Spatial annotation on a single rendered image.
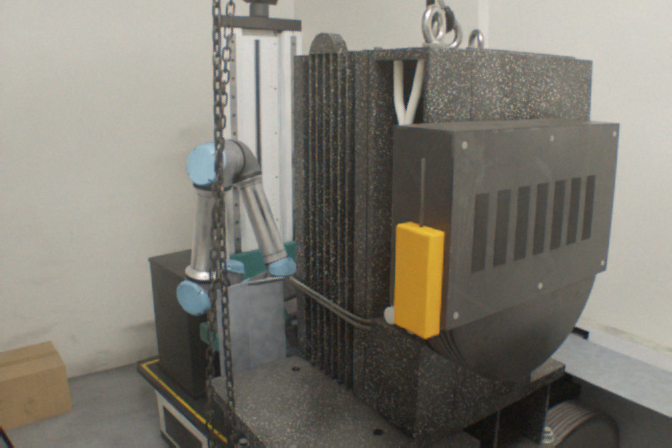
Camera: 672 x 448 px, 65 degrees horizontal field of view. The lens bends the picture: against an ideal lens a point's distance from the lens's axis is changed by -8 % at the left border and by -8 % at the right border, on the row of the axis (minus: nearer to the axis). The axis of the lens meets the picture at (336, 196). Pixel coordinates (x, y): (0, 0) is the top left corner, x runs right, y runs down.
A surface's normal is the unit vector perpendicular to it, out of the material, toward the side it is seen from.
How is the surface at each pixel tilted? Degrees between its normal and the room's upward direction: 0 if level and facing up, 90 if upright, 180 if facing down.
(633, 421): 90
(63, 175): 90
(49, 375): 90
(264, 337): 90
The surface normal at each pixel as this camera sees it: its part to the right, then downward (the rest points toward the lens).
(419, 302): -0.83, 0.11
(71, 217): 0.56, 0.16
